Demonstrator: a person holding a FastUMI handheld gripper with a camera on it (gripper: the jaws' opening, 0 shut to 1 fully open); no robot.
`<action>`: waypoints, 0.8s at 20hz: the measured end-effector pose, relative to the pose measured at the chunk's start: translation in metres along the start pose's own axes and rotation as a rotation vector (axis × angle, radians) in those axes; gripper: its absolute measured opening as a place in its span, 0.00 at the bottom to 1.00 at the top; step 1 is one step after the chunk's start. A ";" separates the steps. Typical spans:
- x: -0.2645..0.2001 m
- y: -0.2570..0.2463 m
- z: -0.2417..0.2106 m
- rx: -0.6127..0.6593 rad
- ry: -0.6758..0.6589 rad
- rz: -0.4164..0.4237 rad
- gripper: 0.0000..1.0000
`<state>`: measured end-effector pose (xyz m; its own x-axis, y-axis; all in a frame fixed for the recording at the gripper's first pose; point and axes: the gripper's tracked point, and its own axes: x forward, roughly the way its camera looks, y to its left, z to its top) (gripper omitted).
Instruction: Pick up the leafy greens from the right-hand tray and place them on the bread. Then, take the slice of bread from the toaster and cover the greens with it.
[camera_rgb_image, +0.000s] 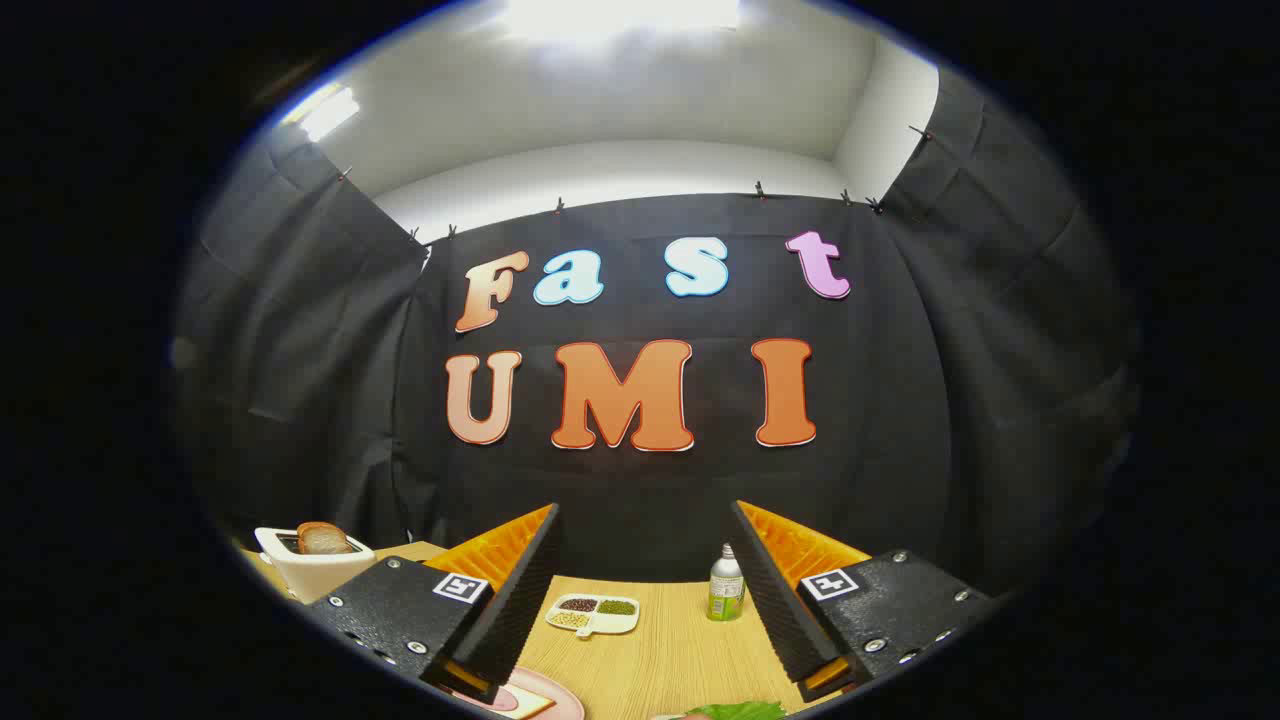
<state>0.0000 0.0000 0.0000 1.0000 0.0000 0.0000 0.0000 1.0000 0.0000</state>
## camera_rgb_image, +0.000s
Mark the ceiling light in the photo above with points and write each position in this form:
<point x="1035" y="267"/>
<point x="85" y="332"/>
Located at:
<point x="325" y="112"/>

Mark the pink round plate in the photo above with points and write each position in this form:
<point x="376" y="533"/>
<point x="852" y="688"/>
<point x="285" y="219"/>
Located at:
<point x="562" y="695"/>

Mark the heap of dark red beans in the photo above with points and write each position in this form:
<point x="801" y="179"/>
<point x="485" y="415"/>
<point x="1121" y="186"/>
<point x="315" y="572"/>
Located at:
<point x="578" y="605"/>

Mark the toasted bread slice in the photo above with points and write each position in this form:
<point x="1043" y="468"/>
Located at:
<point x="322" y="540"/>

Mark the white divided dish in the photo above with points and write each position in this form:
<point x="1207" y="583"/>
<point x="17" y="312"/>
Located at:
<point x="592" y="624"/>

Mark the white toaster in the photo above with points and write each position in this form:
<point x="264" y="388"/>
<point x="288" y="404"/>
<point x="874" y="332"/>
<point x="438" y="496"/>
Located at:
<point x="320" y="578"/>

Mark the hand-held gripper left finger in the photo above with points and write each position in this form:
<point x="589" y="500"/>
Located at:
<point x="520" y="600"/>

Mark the silver bottle with green label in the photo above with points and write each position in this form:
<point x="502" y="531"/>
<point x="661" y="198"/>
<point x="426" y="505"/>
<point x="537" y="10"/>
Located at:
<point x="725" y="590"/>

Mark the heap of yellow soybeans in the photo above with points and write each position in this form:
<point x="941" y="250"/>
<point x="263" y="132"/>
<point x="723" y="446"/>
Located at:
<point x="569" y="620"/>

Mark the green lettuce leaf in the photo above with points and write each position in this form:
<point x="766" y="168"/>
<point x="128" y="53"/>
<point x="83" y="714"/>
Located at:
<point x="740" y="712"/>

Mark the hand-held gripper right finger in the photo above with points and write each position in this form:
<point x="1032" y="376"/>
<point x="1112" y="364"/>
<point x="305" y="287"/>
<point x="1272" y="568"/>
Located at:
<point x="775" y="600"/>

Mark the heap of green beans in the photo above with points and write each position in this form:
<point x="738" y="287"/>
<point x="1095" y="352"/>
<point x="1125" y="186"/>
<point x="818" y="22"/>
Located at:
<point x="616" y="607"/>

